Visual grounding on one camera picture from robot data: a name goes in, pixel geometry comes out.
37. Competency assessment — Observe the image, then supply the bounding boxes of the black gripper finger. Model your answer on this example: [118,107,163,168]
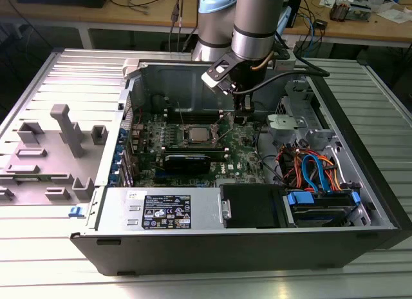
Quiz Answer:
[234,99,255,124]

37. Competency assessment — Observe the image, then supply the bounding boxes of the metal socket cover frame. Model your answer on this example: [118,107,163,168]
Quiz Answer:
[211,111,235,144]

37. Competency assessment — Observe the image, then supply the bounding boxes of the CPU socket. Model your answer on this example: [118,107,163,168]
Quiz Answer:
[182,122,223,146]

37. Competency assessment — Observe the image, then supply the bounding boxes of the green motherboard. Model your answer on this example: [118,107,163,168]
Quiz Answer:
[127,110,270,189]

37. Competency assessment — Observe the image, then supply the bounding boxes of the black graphics card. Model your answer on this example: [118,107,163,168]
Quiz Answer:
[162,153,213,175]

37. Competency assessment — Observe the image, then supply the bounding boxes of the silver metal drive cage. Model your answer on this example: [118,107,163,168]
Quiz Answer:
[266,79,339,148]

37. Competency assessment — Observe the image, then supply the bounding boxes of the black tower box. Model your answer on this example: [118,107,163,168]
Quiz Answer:
[289,0,304,29]

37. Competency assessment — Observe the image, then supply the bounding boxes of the wooden workbench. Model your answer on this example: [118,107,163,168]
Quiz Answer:
[0,0,412,50]

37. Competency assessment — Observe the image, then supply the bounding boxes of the hard disk blue carrier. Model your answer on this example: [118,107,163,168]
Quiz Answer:
[282,189,363,228]

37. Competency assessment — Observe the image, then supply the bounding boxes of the silver power supply unit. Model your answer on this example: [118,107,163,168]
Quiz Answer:
[95,186,223,231]

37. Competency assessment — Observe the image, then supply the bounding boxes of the black PC case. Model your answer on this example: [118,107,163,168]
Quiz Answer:
[70,55,412,277]

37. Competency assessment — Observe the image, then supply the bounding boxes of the white paper sheets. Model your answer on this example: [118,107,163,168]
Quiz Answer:
[375,8,412,24]

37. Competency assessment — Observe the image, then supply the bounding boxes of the grey parts rack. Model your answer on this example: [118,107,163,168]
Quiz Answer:
[0,103,109,207]

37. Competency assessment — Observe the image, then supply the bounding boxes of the brown gripper cable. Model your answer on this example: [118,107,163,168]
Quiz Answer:
[250,52,275,71]

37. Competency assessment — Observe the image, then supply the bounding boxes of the black camera cable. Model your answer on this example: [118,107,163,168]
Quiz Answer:
[232,34,331,95]

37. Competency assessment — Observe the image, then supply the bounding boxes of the thick black power cable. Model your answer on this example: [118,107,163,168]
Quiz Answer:
[256,124,289,187]

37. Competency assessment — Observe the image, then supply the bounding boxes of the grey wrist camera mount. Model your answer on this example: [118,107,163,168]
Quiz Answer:
[273,57,296,72]

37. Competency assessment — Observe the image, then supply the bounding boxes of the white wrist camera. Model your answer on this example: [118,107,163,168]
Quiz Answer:
[201,52,238,95]

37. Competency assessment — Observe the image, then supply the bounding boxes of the blue flat data cable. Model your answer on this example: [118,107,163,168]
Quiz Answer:
[301,153,334,194]

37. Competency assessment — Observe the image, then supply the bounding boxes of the orange red power wires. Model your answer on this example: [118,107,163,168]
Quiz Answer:
[276,143,347,193]

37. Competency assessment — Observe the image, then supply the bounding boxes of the grey case corner bracket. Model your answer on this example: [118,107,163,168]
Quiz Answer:
[122,58,146,81]

